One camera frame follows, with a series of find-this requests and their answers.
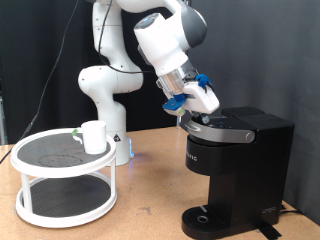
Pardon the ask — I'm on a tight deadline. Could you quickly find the white mug green taped handle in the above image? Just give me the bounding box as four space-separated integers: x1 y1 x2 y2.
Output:
71 120 109 156

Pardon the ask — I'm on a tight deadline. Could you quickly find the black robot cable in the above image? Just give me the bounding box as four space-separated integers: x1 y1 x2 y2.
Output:
0 0 158 164

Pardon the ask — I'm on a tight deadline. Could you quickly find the black backdrop curtain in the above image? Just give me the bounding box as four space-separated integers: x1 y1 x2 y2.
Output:
0 0 185 146

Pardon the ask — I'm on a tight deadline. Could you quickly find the gray metal frame post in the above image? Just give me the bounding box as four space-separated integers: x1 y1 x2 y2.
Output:
0 95 7 146

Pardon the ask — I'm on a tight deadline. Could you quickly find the black tape strip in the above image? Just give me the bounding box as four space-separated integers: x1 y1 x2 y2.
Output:
255 220 283 240

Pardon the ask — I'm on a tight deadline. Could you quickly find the white two-tier turntable shelf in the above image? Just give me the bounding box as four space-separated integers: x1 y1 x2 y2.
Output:
9 127 119 229

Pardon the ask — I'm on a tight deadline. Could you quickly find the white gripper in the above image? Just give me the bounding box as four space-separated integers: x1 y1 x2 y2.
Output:
181 81 221 126

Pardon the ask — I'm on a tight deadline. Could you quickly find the black Keurig coffee machine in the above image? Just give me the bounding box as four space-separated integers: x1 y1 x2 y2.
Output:
181 0 320 226
179 106 296 240

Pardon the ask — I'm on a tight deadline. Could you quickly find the black power cord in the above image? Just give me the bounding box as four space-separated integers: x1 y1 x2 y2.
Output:
279 203 304 217

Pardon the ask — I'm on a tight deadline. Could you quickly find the blue cable clip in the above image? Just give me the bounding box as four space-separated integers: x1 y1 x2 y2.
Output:
195 73 215 91

